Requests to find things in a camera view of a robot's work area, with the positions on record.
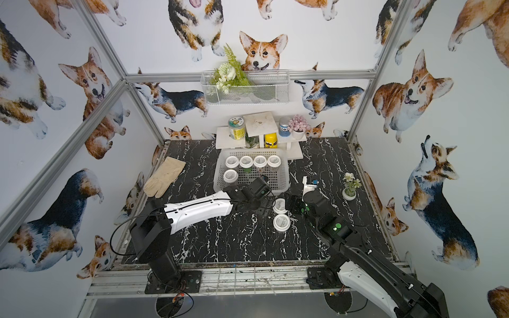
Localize white plastic perforated basket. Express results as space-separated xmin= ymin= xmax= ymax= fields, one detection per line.
xmin=213 ymin=148 xmax=290 ymax=195

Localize aluminium frame rail front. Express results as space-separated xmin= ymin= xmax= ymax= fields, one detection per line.
xmin=85 ymin=262 xmax=351 ymax=299

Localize blue white small jar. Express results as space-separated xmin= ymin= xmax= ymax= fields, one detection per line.
xmin=278 ymin=117 xmax=291 ymax=137

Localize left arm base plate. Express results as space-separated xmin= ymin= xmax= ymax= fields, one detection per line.
xmin=144 ymin=270 xmax=203 ymax=294

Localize white wire wall basket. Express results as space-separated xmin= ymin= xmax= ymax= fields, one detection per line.
xmin=200 ymin=71 xmax=290 ymax=105

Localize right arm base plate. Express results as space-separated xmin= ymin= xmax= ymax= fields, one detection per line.
xmin=306 ymin=267 xmax=345 ymax=290

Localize pink flower pot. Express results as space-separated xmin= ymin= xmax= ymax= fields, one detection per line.
xmin=289 ymin=115 xmax=311 ymax=140

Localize small white potted flower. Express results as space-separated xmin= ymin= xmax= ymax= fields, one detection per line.
xmin=342 ymin=172 xmax=361 ymax=201

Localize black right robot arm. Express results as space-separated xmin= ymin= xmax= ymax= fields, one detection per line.
xmin=285 ymin=191 xmax=449 ymax=317

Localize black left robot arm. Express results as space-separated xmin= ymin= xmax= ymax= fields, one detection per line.
xmin=130 ymin=176 xmax=271 ymax=288

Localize beige work glove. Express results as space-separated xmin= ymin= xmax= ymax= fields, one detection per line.
xmin=144 ymin=157 xmax=186 ymax=199

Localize yellow sunflower seed can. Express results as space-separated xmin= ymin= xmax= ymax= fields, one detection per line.
xmin=228 ymin=117 xmax=246 ymax=140

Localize white wooden tiered shelf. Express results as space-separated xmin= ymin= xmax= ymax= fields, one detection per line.
xmin=216 ymin=112 xmax=307 ymax=160

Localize artificial green fern flowers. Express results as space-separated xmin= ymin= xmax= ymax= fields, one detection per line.
xmin=209 ymin=44 xmax=252 ymax=94

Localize yogurt cup row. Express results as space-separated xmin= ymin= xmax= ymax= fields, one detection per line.
xmin=273 ymin=214 xmax=291 ymax=233
xmin=223 ymin=169 xmax=239 ymax=185
xmin=225 ymin=156 xmax=240 ymax=172
xmin=239 ymin=156 xmax=254 ymax=174
xmin=267 ymin=155 xmax=282 ymax=172
xmin=273 ymin=198 xmax=288 ymax=214
xmin=253 ymin=155 xmax=267 ymax=174

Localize small green plant pot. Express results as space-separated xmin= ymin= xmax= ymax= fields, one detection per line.
xmin=245 ymin=135 xmax=260 ymax=148

